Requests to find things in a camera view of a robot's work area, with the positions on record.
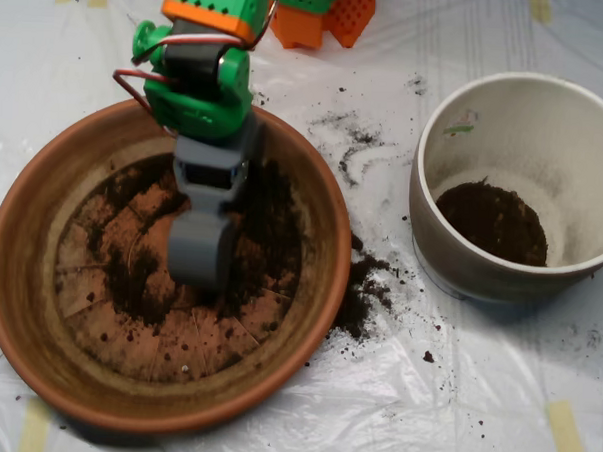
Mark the white plastic cover sheet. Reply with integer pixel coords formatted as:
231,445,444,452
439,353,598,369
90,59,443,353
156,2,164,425
0,0,603,452

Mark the white ceramic pot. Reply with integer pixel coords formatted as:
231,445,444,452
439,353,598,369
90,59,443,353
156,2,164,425
404,66,603,308

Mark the red white black servo cable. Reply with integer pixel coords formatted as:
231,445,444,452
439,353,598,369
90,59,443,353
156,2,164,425
110,0,285,121

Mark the terracotta plant saucer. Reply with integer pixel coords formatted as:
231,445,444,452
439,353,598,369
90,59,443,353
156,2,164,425
0,83,359,444

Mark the green label sticker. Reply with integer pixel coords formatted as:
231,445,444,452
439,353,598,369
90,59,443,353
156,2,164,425
442,106,481,140

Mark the spilled dark soil pile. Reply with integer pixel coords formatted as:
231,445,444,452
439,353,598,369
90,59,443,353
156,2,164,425
329,231,397,344

